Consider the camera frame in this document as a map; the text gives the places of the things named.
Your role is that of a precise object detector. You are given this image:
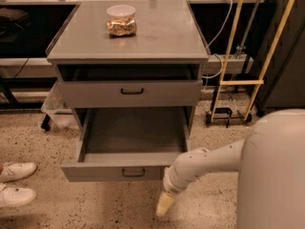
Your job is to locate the grey drawer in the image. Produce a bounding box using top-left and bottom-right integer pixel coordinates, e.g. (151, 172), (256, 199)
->
(58, 80), (201, 108)
(62, 107), (190, 182)

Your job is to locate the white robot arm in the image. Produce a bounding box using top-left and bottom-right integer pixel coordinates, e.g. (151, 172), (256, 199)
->
(156, 109), (305, 229)

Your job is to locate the grey top drawer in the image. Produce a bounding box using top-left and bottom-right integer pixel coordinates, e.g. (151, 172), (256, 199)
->
(58, 80), (201, 108)

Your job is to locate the grey metal drawer cabinet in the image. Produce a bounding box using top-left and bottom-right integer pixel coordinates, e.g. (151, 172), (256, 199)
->
(45, 0), (211, 138)

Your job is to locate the yellow wooden hand cart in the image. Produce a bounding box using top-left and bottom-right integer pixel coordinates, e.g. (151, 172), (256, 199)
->
(206, 0), (295, 124)

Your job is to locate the clear plastic bin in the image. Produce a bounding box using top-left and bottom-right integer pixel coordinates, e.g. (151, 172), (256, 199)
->
(41, 82), (77, 129)

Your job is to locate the lower white sneaker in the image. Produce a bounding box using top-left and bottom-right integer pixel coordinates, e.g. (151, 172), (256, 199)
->
(0, 183), (36, 207)

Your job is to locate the white sneaker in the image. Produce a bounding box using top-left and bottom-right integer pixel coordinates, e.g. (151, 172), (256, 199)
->
(0, 162), (37, 183)
(0, 183), (36, 207)

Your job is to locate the upper white sneaker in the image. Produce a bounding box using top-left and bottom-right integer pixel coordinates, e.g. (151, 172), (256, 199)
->
(0, 162), (37, 183)

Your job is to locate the clear jar of snacks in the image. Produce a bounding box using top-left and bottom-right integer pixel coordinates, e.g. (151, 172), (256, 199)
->
(107, 5), (137, 36)

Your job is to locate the black bag on shelf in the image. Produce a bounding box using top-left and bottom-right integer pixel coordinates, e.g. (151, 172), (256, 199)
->
(0, 8), (31, 42)

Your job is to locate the white power cable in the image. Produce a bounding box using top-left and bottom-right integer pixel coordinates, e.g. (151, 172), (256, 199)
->
(201, 0), (234, 91)

